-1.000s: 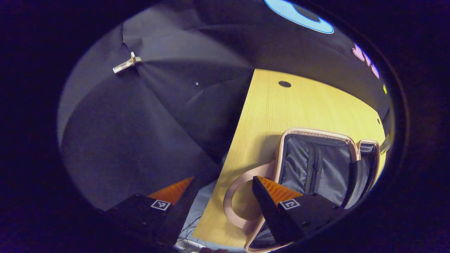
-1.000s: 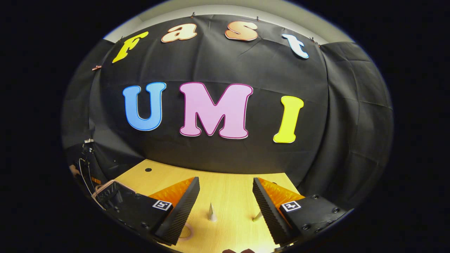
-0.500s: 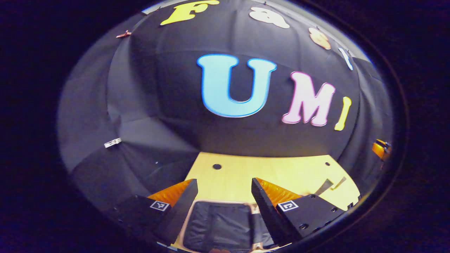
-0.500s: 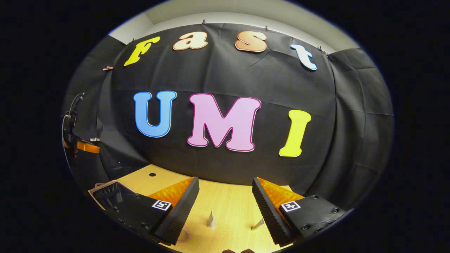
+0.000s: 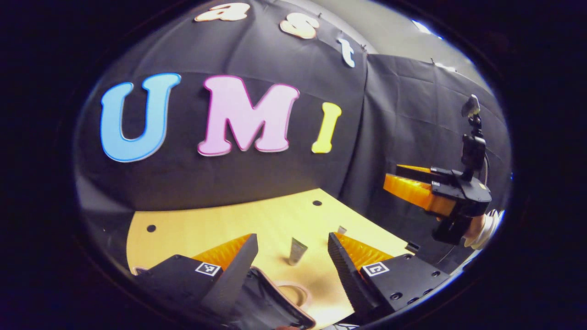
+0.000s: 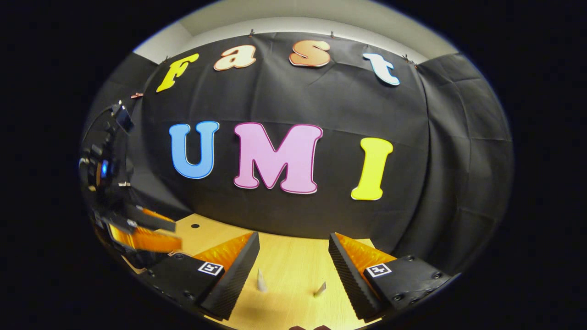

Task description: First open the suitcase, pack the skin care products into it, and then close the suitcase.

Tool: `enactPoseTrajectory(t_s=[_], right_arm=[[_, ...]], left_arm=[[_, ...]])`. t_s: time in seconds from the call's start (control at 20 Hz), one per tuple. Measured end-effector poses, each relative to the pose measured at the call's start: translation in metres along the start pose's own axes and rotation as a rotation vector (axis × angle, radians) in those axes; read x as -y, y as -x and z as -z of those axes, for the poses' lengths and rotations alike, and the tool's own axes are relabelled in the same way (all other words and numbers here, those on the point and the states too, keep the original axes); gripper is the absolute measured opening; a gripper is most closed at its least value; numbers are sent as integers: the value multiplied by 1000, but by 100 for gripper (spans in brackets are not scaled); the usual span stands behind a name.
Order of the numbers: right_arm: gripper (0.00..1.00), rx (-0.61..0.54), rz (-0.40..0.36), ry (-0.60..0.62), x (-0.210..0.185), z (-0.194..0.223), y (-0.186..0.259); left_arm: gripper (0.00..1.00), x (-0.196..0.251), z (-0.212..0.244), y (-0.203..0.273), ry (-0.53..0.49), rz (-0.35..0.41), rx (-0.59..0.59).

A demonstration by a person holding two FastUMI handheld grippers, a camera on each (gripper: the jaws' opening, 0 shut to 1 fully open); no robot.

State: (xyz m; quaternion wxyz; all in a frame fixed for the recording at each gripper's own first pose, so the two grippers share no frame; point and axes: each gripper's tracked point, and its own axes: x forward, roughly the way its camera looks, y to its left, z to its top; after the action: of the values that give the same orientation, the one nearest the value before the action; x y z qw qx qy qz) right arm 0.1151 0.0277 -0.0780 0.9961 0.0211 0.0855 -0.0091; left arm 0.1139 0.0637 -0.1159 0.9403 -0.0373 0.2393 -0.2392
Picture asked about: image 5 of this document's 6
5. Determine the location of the black backdrop cloth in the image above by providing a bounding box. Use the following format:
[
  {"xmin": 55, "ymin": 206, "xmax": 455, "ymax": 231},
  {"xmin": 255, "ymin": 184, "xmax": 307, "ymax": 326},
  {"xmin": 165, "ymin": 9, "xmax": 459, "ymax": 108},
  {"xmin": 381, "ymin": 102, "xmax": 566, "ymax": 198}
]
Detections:
[{"xmin": 73, "ymin": 0, "xmax": 513, "ymax": 275}]

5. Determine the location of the ceiling light strip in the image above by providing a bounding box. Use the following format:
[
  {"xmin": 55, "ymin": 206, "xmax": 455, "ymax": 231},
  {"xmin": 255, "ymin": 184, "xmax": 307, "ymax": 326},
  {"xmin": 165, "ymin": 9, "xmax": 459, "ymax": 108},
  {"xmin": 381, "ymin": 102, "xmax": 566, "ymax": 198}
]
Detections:
[{"xmin": 412, "ymin": 19, "xmax": 443, "ymax": 40}]

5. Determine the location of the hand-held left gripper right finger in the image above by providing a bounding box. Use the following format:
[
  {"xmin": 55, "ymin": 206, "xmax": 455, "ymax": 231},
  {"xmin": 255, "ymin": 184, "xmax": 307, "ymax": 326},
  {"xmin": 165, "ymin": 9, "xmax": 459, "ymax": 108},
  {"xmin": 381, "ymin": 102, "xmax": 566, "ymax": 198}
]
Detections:
[{"xmin": 327, "ymin": 231, "xmax": 454, "ymax": 323}]

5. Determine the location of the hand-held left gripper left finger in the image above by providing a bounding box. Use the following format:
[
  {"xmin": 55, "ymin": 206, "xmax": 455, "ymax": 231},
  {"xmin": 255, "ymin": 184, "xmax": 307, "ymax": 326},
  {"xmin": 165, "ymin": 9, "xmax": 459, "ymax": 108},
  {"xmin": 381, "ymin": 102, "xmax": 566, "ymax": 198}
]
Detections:
[{"xmin": 132, "ymin": 233, "xmax": 259, "ymax": 324}]

